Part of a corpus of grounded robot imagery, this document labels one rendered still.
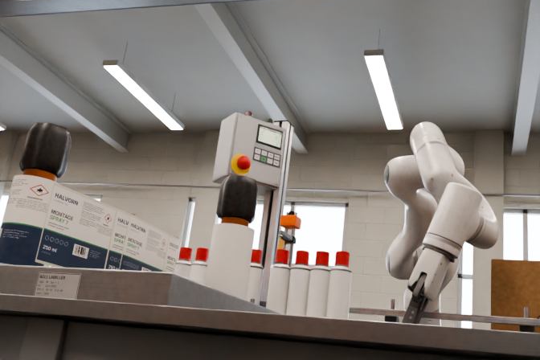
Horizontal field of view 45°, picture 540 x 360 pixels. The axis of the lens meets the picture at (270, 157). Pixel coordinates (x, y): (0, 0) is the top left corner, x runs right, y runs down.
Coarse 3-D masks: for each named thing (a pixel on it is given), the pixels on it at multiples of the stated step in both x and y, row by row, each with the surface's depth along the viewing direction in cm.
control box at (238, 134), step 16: (224, 128) 187; (240, 128) 182; (256, 128) 184; (272, 128) 187; (224, 144) 184; (240, 144) 181; (256, 144) 183; (224, 160) 180; (224, 176) 178; (256, 176) 181; (272, 176) 183
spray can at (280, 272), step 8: (280, 256) 160; (288, 256) 162; (280, 264) 159; (272, 272) 159; (280, 272) 158; (288, 272) 159; (272, 280) 158; (280, 280) 158; (288, 280) 159; (272, 288) 157; (280, 288) 157; (272, 296) 157; (280, 296) 156; (272, 304) 156; (280, 304) 156; (280, 312) 155
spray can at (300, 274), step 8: (296, 256) 160; (304, 256) 159; (296, 264) 159; (304, 264) 158; (296, 272) 157; (304, 272) 157; (296, 280) 156; (304, 280) 156; (288, 288) 157; (296, 288) 155; (304, 288) 155; (288, 296) 156; (296, 296) 155; (304, 296) 155; (288, 304) 155; (296, 304) 154; (304, 304) 154; (288, 312) 154; (296, 312) 153; (304, 312) 154
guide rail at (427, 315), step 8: (264, 304) 163; (352, 312) 153; (360, 312) 152; (368, 312) 152; (376, 312) 151; (384, 312) 150; (392, 312) 149; (400, 312) 148; (424, 312) 146; (432, 312) 146; (448, 320) 145; (456, 320) 143; (464, 320) 142; (472, 320) 142; (480, 320) 141; (488, 320) 140; (496, 320) 140; (504, 320) 139; (512, 320) 138; (520, 320) 138; (528, 320) 137; (536, 320) 136
